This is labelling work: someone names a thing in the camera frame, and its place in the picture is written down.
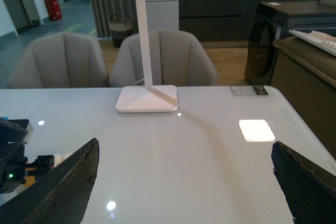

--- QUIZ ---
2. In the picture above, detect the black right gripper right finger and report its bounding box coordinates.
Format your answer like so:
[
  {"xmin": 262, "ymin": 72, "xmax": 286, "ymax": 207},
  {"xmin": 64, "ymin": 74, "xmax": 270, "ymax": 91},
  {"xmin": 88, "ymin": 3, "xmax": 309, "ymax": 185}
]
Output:
[{"xmin": 271, "ymin": 141, "xmax": 335, "ymax": 223}]

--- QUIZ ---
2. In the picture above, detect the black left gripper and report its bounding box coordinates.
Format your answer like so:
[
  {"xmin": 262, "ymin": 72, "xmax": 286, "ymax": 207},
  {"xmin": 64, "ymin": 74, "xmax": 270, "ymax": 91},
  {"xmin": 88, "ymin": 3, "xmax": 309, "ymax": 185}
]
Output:
[{"xmin": 1, "ymin": 118, "xmax": 53, "ymax": 194}]

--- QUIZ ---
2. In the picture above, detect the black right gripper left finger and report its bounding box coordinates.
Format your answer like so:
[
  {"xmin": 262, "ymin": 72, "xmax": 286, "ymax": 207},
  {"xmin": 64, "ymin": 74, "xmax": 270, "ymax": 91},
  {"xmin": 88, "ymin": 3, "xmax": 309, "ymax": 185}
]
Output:
[{"xmin": 1, "ymin": 138, "xmax": 100, "ymax": 223}]

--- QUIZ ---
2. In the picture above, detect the yellow two-stud block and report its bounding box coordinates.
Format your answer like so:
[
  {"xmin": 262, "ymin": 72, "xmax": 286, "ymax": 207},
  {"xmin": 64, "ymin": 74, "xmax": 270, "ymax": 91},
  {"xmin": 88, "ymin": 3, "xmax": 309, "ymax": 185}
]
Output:
[{"xmin": 22, "ymin": 167, "xmax": 37, "ymax": 188}]

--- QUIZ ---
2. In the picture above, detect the beige chair left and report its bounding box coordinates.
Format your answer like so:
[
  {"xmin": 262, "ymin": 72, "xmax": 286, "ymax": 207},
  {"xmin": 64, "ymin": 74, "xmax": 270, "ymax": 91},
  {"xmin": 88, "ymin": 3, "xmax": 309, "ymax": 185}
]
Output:
[{"xmin": 6, "ymin": 32, "xmax": 109, "ymax": 89}]

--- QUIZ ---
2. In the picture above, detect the beige chair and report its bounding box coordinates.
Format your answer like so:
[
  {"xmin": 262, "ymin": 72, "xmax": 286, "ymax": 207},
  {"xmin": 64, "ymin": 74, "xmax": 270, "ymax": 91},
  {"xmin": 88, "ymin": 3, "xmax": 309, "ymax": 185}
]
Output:
[
  {"xmin": 6, "ymin": 32, "xmax": 109, "ymax": 89},
  {"xmin": 109, "ymin": 29, "xmax": 217, "ymax": 88}
]

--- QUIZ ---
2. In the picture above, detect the olive sofa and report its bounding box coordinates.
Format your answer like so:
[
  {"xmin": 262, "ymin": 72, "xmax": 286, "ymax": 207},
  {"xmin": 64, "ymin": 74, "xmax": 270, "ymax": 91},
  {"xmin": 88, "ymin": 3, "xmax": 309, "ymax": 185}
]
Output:
[{"xmin": 270, "ymin": 37, "xmax": 335, "ymax": 156}]

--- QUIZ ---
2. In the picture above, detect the table label sticker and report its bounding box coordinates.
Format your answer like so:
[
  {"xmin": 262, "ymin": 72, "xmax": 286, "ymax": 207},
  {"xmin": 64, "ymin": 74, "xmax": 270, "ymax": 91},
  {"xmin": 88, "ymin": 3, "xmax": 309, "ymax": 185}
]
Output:
[{"xmin": 230, "ymin": 85, "xmax": 268, "ymax": 95}]

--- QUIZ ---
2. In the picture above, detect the white desk lamp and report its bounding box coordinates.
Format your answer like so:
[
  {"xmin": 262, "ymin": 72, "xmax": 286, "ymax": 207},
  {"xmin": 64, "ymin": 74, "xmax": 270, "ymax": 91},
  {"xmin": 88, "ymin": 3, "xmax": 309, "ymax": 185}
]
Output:
[{"xmin": 115, "ymin": 0, "xmax": 177, "ymax": 113}]

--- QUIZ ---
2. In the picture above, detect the red bin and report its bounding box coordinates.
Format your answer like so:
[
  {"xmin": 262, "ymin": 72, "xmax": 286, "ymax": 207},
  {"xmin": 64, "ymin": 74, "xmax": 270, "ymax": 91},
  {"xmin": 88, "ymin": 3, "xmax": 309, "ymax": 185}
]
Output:
[{"xmin": 44, "ymin": 0, "xmax": 62, "ymax": 20}]

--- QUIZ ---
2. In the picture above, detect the woven laundry basket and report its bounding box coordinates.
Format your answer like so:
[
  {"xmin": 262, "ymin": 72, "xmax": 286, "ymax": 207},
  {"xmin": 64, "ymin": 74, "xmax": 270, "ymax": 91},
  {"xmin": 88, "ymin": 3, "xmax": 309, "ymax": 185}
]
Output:
[{"xmin": 109, "ymin": 14, "xmax": 133, "ymax": 48}]

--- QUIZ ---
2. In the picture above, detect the white studded board on sofa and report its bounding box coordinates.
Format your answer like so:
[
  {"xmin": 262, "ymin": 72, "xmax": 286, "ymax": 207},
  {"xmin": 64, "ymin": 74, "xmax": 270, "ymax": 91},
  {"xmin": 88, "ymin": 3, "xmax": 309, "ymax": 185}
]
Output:
[{"xmin": 289, "ymin": 29, "xmax": 335, "ymax": 56}]

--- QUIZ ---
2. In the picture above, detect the black washing machine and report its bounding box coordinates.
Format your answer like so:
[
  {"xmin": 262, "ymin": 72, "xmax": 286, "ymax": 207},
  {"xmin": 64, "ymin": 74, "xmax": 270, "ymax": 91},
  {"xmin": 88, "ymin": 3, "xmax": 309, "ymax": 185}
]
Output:
[{"xmin": 244, "ymin": 1, "xmax": 335, "ymax": 85}]

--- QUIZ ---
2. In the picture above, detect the beige chair right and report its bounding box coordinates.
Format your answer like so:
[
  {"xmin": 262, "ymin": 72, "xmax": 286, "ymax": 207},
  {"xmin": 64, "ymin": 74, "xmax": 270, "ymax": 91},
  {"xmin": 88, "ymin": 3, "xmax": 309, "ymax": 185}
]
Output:
[{"xmin": 109, "ymin": 29, "xmax": 217, "ymax": 88}]

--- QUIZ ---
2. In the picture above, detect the white studded base plate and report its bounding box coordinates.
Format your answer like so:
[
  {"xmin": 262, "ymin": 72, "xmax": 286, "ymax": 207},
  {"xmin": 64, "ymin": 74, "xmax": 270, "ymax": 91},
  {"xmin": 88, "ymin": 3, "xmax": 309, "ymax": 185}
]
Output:
[{"xmin": 26, "ymin": 152, "xmax": 76, "ymax": 168}]

